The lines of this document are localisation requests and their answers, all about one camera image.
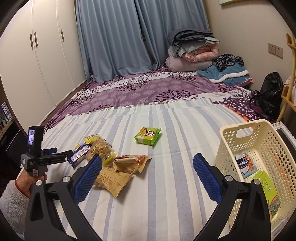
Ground folded blanket pile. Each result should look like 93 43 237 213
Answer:
166 29 220 72

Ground blue-grey curtain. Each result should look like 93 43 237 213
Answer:
75 1 209 83

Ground white wicker glass table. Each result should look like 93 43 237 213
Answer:
272 121 296 154

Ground clear bag of cookies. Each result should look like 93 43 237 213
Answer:
86 139 117 166

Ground blue and patterned clothes pile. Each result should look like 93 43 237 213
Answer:
197 54 253 87

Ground green salty seaweed bag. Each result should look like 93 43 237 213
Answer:
253 170 280 220

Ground person's left hand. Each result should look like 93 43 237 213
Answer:
15 169 48 198

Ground purple floral bedsheet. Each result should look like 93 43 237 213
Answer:
45 66 261 131

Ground blue snack packet in basket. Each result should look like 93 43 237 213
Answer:
235 150 258 179

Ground striped white blue cloth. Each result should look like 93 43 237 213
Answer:
42 99 243 240

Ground cream plastic laundry basket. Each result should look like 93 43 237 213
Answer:
215 120 295 239

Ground beige wall socket plate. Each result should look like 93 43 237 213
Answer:
268 43 283 58

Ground blue white snack packet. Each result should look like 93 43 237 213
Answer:
69 143 91 168

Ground black bag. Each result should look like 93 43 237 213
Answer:
249 72 283 121

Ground framed wall picture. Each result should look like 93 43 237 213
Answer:
218 0 240 6

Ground brown latte pastry bag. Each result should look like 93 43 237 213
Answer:
113 155 152 174

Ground wooden yellow shelf unit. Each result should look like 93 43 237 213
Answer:
276 33 295 122

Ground yellow bibizan snack packet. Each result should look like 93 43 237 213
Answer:
83 135 100 145

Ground grey fuzzy left sleeve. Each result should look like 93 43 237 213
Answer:
0 180 29 240

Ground white wardrobe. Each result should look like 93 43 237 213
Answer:
1 1 86 129

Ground green orange cracker pack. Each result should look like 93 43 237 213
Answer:
134 126 161 146

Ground tan kraft snack bag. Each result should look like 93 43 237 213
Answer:
94 167 133 198

